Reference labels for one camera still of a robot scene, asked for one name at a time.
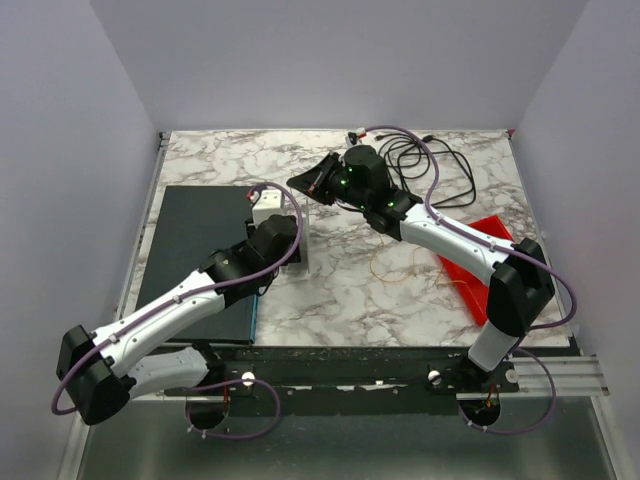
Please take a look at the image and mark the grey cable spool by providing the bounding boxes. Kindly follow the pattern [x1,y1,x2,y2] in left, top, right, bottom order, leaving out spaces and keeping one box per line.
[300,198,311,274]

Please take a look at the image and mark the thin yellow wire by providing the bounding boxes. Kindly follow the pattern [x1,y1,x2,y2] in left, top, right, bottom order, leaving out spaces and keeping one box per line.
[368,234,474,291]

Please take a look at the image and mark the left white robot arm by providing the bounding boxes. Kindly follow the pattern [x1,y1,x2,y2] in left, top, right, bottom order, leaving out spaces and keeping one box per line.
[51,214,302,425]

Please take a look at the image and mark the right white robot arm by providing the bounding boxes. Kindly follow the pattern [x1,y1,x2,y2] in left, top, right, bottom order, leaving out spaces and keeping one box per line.
[287,145,555,372]

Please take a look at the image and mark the black flat box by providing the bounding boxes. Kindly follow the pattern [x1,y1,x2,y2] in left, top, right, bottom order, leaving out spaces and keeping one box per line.
[135,186,258,345]

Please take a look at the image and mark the red plastic tray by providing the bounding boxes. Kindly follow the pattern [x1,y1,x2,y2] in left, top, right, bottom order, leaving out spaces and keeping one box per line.
[439,215,514,327]

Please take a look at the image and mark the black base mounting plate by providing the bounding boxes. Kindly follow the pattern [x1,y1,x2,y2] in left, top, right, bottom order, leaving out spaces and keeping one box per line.
[186,346,519,425]

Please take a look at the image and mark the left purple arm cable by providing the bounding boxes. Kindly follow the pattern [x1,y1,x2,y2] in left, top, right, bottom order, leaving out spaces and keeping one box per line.
[50,182,305,441]

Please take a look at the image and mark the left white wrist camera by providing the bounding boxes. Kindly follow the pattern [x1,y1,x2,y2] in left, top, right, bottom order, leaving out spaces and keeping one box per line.
[248,188,284,227]

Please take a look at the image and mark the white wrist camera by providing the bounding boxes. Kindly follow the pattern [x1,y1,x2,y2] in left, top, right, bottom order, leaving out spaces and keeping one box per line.
[345,128,367,148]
[248,188,284,227]

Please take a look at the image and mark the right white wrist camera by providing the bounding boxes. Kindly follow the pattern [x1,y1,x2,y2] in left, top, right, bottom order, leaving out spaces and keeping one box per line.
[345,128,367,148]

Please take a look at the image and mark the black usb cable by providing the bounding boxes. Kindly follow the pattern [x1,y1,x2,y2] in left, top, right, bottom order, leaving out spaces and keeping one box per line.
[374,132,477,209]

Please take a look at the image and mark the aluminium rail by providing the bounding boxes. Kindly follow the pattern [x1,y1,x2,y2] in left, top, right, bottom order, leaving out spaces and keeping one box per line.
[511,356,610,398]

